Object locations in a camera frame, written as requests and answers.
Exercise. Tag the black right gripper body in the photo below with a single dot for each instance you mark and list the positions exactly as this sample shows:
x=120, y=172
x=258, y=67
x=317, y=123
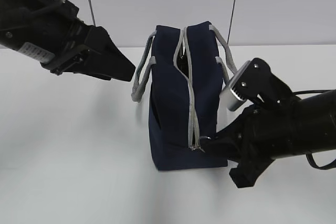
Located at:
x=269, y=129

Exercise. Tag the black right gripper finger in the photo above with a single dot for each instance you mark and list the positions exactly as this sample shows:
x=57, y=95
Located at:
x=230, y=142

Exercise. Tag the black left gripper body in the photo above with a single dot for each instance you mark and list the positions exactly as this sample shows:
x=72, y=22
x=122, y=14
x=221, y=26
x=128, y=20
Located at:
x=49, y=29

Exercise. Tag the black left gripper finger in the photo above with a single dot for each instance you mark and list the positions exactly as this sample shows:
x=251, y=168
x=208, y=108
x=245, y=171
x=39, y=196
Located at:
x=94, y=65
x=99, y=42

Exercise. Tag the navy blue lunch bag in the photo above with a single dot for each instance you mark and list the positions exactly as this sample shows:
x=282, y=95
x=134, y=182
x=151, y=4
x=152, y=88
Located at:
x=187, y=70

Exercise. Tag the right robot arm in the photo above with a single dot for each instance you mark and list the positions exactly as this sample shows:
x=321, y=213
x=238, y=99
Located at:
x=315, y=124

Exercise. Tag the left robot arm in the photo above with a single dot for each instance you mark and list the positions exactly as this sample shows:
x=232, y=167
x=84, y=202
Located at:
x=9, y=25

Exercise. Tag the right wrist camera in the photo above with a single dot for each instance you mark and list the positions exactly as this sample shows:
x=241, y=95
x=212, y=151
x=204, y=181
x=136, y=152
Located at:
x=229, y=96

